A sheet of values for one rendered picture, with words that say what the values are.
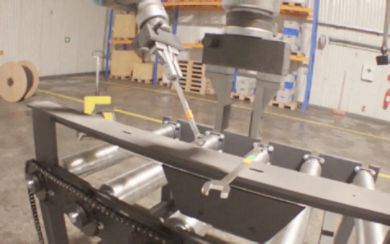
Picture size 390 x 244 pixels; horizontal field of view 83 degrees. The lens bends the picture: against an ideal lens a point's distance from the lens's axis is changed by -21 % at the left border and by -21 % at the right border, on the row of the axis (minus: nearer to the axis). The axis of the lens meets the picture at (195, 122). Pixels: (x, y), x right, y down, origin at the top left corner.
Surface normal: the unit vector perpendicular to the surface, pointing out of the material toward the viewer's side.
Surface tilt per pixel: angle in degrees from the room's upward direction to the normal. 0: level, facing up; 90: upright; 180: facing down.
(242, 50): 90
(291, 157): 90
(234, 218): 90
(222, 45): 90
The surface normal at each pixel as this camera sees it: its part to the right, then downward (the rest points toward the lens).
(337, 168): -0.49, 0.18
